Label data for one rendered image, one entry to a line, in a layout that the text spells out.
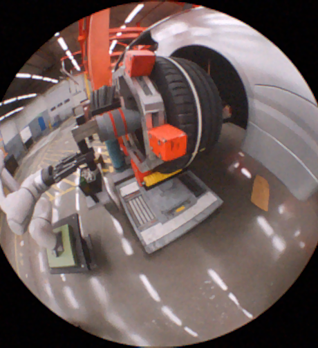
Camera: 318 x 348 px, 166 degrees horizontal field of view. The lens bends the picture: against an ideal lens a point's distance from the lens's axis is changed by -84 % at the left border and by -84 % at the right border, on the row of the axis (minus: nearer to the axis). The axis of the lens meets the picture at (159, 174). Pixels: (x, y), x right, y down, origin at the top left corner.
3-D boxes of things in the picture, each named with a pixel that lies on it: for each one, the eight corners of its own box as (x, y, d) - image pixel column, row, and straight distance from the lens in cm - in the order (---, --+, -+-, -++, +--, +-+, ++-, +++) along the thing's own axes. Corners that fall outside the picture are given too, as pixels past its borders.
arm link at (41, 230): (46, 250, 108) (25, 238, 98) (45, 230, 114) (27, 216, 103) (57, 249, 96) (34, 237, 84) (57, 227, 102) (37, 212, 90)
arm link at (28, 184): (48, 186, 62) (41, 204, 52) (32, 197, 71) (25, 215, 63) (37, 166, 60) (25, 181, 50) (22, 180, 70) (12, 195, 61)
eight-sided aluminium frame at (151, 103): (168, 188, 56) (160, 52, 37) (155, 194, 55) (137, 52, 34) (130, 142, 97) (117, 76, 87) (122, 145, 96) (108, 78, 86)
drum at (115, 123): (144, 133, 59) (139, 105, 54) (101, 149, 56) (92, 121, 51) (134, 126, 71) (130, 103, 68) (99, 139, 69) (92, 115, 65)
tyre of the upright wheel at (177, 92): (178, 168, 95) (252, 137, 48) (151, 181, 87) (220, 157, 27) (144, 103, 114) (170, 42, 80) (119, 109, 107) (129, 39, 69)
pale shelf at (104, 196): (110, 201, 79) (108, 198, 77) (89, 210, 83) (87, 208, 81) (101, 166, 112) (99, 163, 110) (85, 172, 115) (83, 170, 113)
